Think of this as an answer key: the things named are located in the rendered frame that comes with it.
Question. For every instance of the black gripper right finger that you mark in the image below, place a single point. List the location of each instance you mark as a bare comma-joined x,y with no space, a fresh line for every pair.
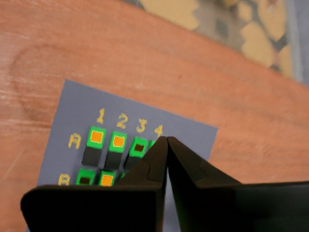
204,202

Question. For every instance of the grey switch panel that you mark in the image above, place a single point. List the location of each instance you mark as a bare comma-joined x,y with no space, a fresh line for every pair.
88,118

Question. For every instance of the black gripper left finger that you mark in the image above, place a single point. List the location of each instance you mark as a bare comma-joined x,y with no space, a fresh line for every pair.
135,203

